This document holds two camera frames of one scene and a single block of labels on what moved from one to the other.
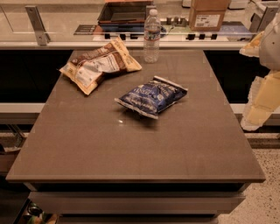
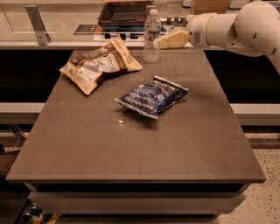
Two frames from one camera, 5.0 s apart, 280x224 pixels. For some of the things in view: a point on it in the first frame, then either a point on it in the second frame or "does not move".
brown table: [89, 160] does not move
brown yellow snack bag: [88, 67] does not move
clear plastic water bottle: [151, 37] does not move
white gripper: [271, 46] -> [196, 31]
